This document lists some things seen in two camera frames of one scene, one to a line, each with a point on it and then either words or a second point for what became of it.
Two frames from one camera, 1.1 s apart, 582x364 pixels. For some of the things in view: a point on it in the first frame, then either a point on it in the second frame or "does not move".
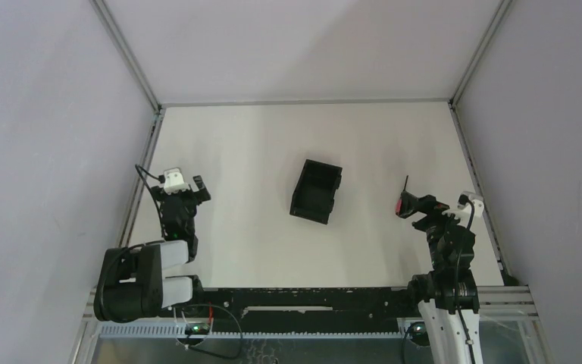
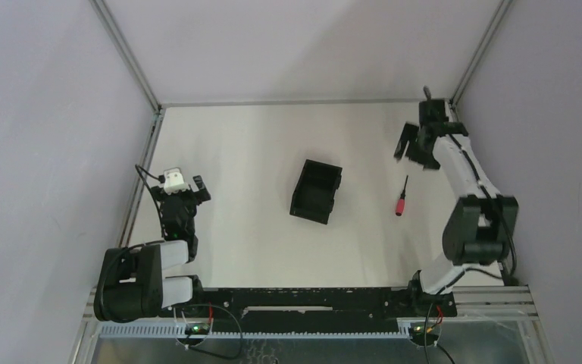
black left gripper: x=186 y=196 does not move
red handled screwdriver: x=399 y=202 does not move
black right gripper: x=427 y=204 → x=411 y=132
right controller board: x=419 y=334 does not move
